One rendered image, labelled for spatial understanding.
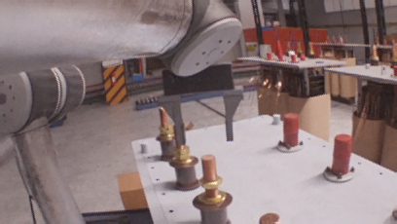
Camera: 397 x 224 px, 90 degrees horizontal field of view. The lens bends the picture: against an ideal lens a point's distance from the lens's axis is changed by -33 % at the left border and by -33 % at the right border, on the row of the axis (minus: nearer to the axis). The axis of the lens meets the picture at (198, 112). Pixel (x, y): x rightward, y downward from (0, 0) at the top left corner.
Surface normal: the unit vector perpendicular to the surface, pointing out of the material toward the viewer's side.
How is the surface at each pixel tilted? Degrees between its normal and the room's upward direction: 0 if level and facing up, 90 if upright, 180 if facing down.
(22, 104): 87
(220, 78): 90
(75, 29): 126
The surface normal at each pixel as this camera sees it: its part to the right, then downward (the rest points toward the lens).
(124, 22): 0.80, 0.51
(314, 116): 0.29, 0.19
